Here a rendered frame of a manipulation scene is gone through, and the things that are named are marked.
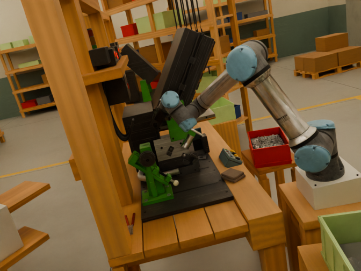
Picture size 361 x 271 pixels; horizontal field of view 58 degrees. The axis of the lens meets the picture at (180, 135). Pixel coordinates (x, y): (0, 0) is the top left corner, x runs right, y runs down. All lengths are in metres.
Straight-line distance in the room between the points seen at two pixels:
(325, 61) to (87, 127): 6.83
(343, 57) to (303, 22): 3.91
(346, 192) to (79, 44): 1.24
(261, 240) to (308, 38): 10.52
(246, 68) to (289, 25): 10.22
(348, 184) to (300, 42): 10.23
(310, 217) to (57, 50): 1.09
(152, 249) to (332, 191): 0.74
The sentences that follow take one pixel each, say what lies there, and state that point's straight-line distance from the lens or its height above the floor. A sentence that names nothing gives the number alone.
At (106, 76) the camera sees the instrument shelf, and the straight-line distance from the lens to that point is 1.37.
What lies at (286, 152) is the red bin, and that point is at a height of 0.87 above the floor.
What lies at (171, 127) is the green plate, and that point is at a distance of 1.76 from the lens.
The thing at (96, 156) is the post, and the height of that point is 1.30.
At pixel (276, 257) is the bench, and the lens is 1.47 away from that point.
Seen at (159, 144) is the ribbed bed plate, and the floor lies 1.07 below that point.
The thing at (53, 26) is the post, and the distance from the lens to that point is 1.09.
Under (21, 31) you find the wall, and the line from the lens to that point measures 11.20.
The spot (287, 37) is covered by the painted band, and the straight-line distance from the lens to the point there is 11.36.
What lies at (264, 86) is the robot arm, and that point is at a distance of 1.20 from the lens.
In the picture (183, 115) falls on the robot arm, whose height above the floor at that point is 1.29.
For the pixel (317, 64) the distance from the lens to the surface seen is 7.52.
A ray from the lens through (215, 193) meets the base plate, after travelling 1.52.
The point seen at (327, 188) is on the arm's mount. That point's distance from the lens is 1.41.
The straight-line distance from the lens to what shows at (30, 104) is 10.82.
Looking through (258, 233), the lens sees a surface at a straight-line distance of 1.36.
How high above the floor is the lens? 1.65
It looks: 18 degrees down
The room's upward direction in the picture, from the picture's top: 12 degrees counter-clockwise
